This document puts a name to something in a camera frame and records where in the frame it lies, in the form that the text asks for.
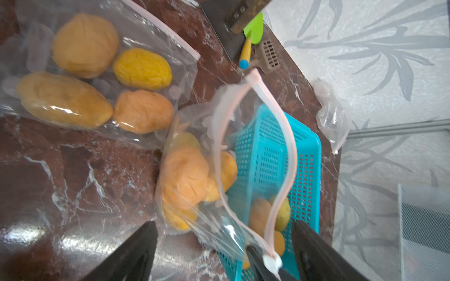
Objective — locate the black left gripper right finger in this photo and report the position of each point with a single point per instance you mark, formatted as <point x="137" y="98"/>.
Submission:
<point x="315" y="259"/>

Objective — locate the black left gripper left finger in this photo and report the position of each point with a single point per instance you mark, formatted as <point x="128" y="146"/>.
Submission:
<point x="132" y="260"/>

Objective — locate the orange potato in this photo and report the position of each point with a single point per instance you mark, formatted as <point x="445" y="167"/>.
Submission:
<point x="259" y="214"/>
<point x="143" y="111"/>
<point x="178" y="218"/>

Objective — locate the green-yellow potato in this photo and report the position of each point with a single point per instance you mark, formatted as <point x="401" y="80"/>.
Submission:
<point x="185" y="140"/>
<point x="283" y="216"/>

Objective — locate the large brown potato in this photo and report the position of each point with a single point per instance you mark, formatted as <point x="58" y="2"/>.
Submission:
<point x="63" y="100"/>

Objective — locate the yellow wrinkled potato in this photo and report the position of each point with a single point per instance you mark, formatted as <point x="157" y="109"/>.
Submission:
<point x="142" y="69"/>

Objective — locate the clear zipper bag with dots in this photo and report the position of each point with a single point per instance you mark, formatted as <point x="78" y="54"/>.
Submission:
<point x="28" y="29"/>

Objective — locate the teal plastic basket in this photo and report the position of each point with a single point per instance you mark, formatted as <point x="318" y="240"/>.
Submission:
<point x="262" y="160"/>

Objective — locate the tan toy rake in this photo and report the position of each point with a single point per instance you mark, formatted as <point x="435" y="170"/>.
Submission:
<point x="265" y="58"/>

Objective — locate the green toy shovel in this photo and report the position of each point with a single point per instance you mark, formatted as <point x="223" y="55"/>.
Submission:
<point x="253" y="33"/>

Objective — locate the pink cherry blossom tree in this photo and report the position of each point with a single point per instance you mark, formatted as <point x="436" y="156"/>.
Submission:
<point x="228" y="20"/>

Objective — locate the white wire wall basket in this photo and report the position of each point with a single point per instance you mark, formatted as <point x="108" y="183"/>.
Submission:
<point x="424" y="233"/>

